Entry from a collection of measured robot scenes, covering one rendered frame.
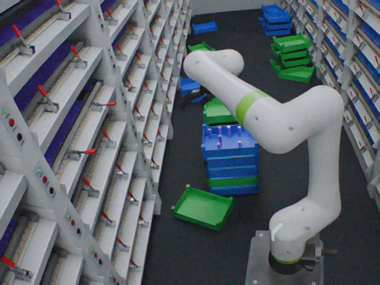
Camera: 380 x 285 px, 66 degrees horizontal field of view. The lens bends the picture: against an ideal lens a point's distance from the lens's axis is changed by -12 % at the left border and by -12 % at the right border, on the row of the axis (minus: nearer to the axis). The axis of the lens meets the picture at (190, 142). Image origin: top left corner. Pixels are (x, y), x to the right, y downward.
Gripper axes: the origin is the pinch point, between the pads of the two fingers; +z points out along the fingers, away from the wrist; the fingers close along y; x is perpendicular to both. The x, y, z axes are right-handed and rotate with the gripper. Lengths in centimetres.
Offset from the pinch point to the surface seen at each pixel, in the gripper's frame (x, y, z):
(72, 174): -22, -63, -21
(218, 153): -20.6, 18.4, 24.8
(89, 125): -4, -51, -11
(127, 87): 25.9, -17.8, 23.9
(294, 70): 42, 161, 69
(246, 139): -17.8, 38.4, 22.9
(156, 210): -36, -12, 63
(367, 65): -6, 106, -29
